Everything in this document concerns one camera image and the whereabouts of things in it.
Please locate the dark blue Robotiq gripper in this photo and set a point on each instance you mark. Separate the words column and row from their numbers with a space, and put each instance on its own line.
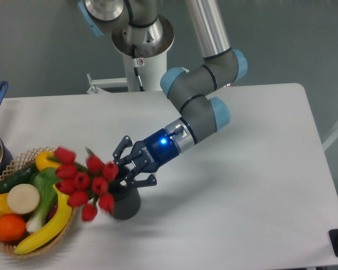
column 152, row 152

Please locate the red tulip bouquet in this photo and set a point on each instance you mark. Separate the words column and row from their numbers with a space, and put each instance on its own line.
column 86, row 185

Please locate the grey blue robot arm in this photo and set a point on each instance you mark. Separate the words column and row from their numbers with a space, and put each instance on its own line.
column 188, row 91

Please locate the dark grey ribbed vase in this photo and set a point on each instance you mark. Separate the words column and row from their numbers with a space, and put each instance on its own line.
column 127, row 201

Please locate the green bok choy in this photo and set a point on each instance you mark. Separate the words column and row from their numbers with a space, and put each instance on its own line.
column 43, row 182

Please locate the yellow squash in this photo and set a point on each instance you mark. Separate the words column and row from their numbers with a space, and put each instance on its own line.
column 43, row 161

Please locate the woven wicker basket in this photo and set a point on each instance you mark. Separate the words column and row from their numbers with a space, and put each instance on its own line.
column 7, row 248

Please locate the green cucumber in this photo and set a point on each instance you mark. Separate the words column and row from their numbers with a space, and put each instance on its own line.
column 21, row 176

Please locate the yellow banana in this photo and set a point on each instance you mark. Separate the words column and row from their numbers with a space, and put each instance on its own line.
column 50, row 230

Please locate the beige round mushroom cap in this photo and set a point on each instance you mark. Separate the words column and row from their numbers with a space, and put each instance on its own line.
column 23, row 198

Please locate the orange fruit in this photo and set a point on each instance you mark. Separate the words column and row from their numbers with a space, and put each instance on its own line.
column 12, row 228

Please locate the metal table clamp bracket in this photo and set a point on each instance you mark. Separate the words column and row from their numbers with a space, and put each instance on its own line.
column 113, row 85

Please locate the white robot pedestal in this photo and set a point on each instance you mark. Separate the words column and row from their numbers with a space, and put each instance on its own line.
column 144, row 52

